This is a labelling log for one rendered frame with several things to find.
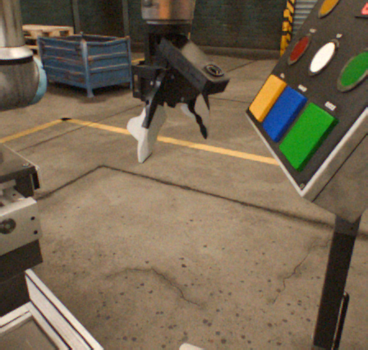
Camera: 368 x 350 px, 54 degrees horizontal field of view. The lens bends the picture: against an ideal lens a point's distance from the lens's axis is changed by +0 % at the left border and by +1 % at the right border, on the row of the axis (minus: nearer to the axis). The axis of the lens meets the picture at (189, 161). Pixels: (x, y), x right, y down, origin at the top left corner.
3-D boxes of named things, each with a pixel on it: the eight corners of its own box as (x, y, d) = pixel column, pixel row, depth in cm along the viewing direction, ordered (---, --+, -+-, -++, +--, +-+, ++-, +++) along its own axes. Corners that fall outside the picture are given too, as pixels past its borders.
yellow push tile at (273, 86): (257, 120, 62) (282, 82, 59) (248, 108, 69) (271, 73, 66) (265, 125, 62) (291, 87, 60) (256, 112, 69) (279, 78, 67)
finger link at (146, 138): (123, 154, 59) (147, 103, 59) (146, 165, 55) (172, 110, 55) (109, 148, 56) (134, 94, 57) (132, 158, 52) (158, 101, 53)
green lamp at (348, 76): (338, 91, 42) (344, 52, 40) (338, 83, 46) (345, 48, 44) (367, 93, 41) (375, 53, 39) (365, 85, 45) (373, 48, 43)
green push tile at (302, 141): (294, 170, 43) (334, 117, 41) (277, 147, 50) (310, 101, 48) (306, 176, 44) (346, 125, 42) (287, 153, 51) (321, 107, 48)
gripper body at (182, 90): (166, 94, 64) (163, 20, 59) (201, 102, 58) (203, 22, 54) (131, 102, 59) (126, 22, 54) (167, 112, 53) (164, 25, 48)
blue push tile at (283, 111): (273, 141, 53) (303, 96, 50) (260, 125, 59) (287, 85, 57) (283, 146, 53) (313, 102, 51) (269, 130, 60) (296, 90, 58)
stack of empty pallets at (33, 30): (-3, 69, 674) (-12, 27, 645) (36, 62, 745) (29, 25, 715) (43, 75, 618) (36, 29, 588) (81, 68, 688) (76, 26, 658)
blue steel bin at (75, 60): (43, 85, 550) (34, 35, 521) (87, 77, 605) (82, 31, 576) (89, 98, 478) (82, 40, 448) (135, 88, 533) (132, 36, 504)
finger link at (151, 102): (153, 134, 56) (176, 84, 57) (160, 136, 55) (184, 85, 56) (132, 122, 53) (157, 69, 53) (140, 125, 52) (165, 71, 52)
